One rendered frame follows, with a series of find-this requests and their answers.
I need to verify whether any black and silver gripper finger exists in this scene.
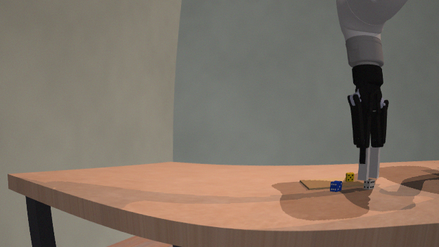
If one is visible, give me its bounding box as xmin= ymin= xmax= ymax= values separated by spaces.
xmin=347 ymin=89 xmax=374 ymax=180
xmin=368 ymin=93 xmax=389 ymax=178

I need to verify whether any tan square mat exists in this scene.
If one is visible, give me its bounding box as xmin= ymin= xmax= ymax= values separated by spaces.
xmin=300 ymin=177 xmax=364 ymax=190

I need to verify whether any grey die with black pips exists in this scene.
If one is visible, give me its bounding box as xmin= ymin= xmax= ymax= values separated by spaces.
xmin=364 ymin=179 xmax=375 ymax=190

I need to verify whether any blue die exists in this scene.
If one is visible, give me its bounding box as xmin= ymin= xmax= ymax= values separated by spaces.
xmin=330 ymin=180 xmax=342 ymax=192

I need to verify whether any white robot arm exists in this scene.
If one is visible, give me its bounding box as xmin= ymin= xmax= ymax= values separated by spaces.
xmin=336 ymin=0 xmax=407 ymax=67

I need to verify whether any yellow die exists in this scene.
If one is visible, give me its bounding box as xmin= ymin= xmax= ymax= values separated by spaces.
xmin=346 ymin=172 xmax=355 ymax=182

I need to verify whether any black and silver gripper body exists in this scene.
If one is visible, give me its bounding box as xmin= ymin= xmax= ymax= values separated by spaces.
xmin=352 ymin=64 xmax=383 ymax=111

